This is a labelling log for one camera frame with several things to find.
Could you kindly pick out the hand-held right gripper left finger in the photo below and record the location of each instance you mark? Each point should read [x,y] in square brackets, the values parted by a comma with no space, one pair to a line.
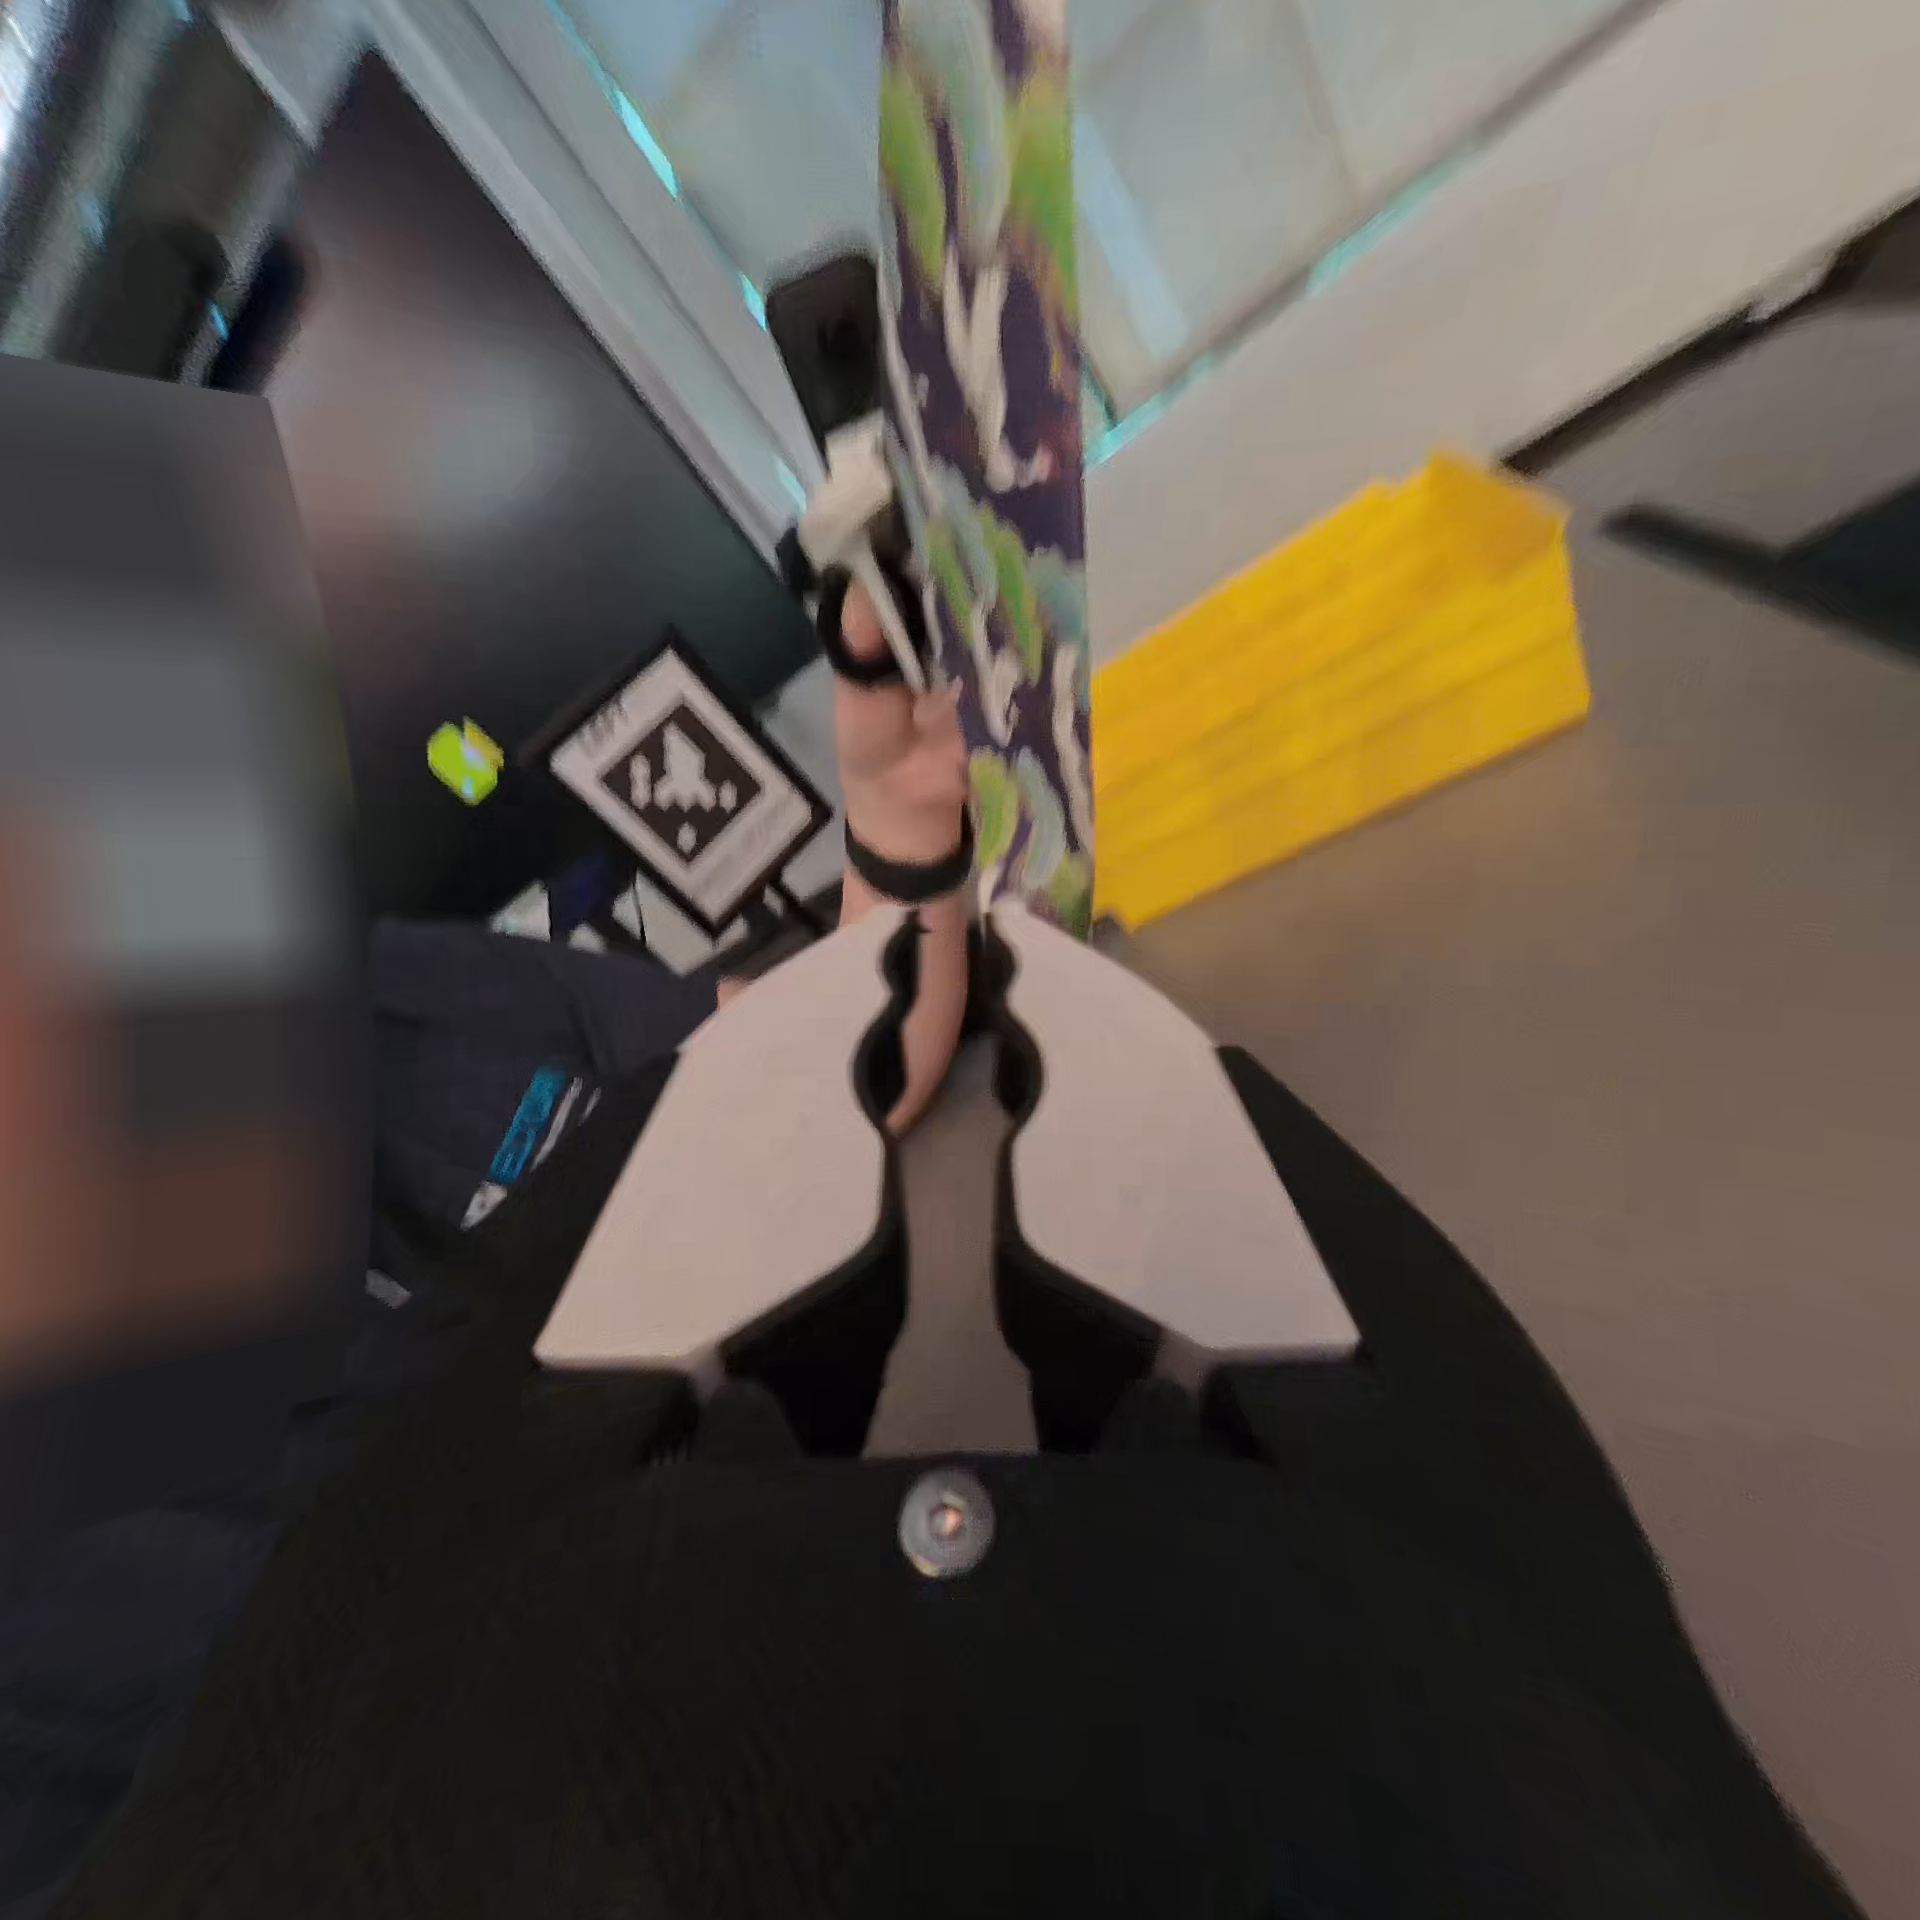
[736,1199]

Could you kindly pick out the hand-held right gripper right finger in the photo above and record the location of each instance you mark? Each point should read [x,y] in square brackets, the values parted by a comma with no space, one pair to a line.
[1172,1199]

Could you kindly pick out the patterned origami paper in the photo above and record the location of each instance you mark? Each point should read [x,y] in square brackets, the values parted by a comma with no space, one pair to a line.
[990,376]

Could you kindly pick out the person's left hand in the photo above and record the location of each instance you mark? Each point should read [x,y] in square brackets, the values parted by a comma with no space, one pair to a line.
[901,764]

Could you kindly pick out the black wristband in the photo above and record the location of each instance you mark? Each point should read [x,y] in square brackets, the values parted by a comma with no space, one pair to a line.
[901,870]

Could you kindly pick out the framed marker sign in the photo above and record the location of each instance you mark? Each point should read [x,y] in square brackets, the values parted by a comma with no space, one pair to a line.
[682,780]

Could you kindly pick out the yellow-green small object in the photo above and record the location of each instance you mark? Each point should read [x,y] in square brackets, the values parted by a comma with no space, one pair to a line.
[467,760]

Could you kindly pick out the yellow plastic bin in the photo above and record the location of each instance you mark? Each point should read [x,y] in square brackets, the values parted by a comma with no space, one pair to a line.
[1351,674]

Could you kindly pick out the dark flat pad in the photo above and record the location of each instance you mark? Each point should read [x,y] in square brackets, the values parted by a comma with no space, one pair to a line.
[1845,586]

